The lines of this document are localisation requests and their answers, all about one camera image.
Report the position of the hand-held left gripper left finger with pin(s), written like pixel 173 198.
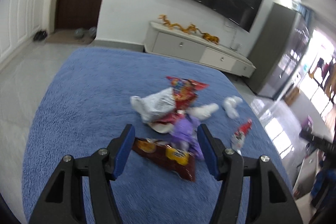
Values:
pixel 124 153

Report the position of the white floor cabinet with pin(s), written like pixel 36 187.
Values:
pixel 18 16

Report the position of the small red white wrapper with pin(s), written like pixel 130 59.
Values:
pixel 241 133

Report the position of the cardboard box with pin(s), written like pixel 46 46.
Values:
pixel 291 96

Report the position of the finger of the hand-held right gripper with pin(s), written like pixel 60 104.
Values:
pixel 317 141

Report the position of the black shoes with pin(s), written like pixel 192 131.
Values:
pixel 40 35

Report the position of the brown doormat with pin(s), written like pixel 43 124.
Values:
pixel 65 38

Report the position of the purple waste bin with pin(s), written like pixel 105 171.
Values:
pixel 307 123

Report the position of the blue armchair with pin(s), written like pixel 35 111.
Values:
pixel 324 184

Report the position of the purple plastic wrapper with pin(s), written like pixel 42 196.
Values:
pixel 183 129

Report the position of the blue curtain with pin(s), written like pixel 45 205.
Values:
pixel 305 12

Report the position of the grey double-door refrigerator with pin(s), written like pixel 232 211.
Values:
pixel 278 50

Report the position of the red snack packet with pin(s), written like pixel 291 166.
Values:
pixel 186 87

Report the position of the grey shoe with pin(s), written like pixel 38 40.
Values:
pixel 80 33
pixel 92 31

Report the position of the grey television cabinet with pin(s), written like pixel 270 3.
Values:
pixel 178 45

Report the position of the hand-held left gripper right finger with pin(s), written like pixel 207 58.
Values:
pixel 208 153

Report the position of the brown snack wrapper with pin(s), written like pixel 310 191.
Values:
pixel 168 161

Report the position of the blue fluffy blanket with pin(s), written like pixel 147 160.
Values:
pixel 92 95

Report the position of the white side cabinet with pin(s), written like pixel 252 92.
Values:
pixel 307 174

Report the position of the row of hanging clothes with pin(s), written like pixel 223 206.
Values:
pixel 321 64

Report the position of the golden tiger figurine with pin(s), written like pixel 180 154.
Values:
pixel 210 37

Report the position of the golden dragon figurine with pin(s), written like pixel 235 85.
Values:
pixel 190 27
pixel 166 19

